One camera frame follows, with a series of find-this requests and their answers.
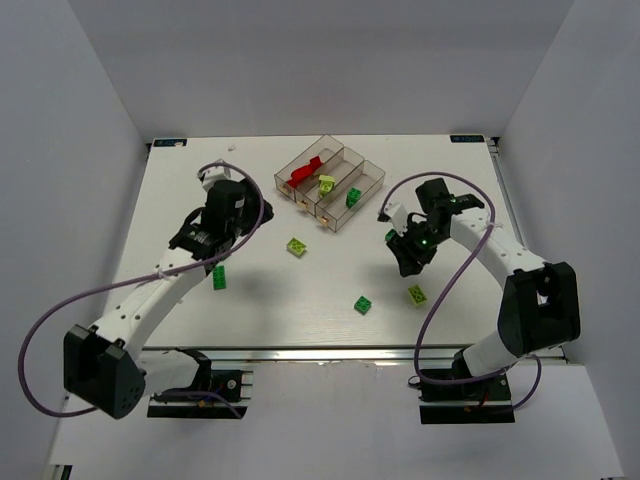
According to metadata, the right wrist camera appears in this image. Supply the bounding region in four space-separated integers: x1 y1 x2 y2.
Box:
377 202 409 237

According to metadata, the left blue label sticker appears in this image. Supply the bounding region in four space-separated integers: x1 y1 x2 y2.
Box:
152 138 187 148

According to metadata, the red L lego stack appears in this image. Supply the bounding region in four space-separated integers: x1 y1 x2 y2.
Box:
287 156 323 188

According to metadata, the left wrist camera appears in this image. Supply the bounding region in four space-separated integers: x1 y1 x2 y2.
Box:
196 159 231 192

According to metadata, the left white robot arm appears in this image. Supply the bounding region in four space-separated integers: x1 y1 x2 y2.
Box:
63 178 273 419

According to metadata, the clear plastic bin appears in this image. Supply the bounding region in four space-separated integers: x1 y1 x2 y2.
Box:
294 145 367 216
274 135 344 199
316 160 386 232

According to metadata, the far clear plastic bin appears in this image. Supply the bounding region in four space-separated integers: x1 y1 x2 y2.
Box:
274 135 344 199

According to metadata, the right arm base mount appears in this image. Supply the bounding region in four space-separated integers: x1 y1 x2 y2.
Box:
408 375 515 425

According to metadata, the green lego from stack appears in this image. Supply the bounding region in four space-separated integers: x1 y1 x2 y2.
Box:
345 188 362 208

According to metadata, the long green lego brick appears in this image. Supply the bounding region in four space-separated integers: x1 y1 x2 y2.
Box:
211 265 227 291

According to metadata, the middle clear plastic bin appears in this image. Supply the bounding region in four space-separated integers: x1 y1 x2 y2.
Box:
294 145 367 216

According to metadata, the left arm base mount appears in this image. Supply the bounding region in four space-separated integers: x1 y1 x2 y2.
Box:
139 349 254 420

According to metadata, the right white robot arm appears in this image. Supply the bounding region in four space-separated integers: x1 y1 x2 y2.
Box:
378 171 581 386

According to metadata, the near clear plastic bin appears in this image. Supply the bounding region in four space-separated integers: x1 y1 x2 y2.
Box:
316 160 386 232

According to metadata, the lime curved lego brick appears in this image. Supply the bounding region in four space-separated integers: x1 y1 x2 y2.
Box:
318 175 336 198

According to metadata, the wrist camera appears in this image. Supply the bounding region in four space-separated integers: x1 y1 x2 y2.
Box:
196 159 231 192
377 202 409 237

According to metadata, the blue label sticker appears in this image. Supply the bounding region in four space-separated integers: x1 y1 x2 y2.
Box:
152 138 187 148
449 134 485 143

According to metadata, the right blue label sticker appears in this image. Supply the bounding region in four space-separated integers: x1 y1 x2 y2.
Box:
449 134 485 143

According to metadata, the green lego brick bottom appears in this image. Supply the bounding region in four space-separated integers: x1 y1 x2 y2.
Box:
354 296 372 315

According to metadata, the aluminium front rail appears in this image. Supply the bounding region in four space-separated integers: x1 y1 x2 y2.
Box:
144 346 564 364

